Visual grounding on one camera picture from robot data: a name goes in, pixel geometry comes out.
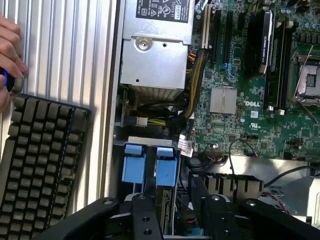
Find silver power supply unit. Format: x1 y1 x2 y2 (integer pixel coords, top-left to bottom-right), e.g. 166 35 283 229
119 0 195 101

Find thin black wire loop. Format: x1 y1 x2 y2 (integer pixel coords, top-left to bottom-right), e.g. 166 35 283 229
227 138 260 176

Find blue drive bay latches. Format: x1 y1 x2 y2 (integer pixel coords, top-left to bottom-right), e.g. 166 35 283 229
112 135 182 196

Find black open PC case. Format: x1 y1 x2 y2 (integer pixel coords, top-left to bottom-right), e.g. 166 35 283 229
99 0 320 240

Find braided power cable bundle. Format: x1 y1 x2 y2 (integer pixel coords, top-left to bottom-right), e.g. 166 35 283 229
183 48 213 127

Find black keyboard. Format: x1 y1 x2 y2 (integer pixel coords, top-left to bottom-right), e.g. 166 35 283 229
0 93 92 240

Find white label tag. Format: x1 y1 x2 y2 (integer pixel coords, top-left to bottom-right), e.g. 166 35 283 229
176 134 196 158

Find metal drive cage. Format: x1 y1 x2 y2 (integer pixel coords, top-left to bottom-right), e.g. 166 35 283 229
262 174 320 221

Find thick black power cable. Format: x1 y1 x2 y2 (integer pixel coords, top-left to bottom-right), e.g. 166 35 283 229
134 99 187 115

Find blue disk caddy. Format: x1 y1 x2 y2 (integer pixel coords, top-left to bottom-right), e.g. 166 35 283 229
120 143 148 193

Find green motherboard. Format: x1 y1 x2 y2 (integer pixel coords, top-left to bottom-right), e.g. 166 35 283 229
186 0 320 162

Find white connector yellow wires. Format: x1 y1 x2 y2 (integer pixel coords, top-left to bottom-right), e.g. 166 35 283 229
135 116 167 129

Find metal CPU socket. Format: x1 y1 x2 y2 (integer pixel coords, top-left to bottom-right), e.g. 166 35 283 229
287 46 320 105

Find person's hand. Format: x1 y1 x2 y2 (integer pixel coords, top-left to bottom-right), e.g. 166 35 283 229
0 15 30 113

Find red and black twisted wire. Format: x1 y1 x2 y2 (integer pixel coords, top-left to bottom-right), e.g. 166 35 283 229
261 191 292 216

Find silver chipset heatsink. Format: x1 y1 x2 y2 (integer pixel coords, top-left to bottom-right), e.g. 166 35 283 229
209 86 238 114

